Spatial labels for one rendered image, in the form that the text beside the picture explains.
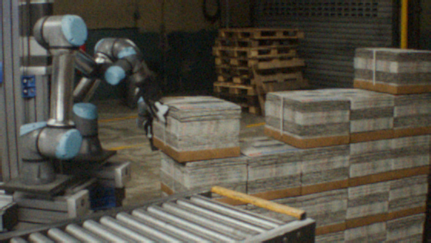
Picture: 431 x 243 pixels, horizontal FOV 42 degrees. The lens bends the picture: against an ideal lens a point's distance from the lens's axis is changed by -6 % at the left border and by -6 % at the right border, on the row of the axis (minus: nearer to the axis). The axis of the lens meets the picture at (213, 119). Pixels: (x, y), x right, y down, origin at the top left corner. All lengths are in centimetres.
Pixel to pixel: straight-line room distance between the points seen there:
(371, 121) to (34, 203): 169
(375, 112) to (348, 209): 52
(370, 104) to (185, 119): 100
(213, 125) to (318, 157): 59
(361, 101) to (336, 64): 763
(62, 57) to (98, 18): 769
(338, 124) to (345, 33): 761
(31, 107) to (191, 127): 69
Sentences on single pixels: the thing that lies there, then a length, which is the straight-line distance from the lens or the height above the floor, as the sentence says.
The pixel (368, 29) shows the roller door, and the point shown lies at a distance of 1017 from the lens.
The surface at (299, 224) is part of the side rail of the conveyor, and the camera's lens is 187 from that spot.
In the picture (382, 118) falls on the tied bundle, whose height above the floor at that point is 94.
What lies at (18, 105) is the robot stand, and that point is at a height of 110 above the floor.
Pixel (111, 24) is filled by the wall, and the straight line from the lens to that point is 999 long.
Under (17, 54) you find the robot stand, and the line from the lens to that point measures 246.
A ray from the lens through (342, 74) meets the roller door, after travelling 1050.
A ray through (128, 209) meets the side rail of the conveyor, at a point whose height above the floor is 80.
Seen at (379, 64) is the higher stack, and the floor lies 121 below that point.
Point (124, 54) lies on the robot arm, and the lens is 253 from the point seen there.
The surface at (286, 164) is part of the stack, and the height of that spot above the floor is 76.
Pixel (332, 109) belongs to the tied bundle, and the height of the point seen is 101.
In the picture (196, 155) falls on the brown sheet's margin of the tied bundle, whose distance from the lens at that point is 253.
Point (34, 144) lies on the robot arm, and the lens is 225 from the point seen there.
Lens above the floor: 143
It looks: 10 degrees down
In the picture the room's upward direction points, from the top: straight up
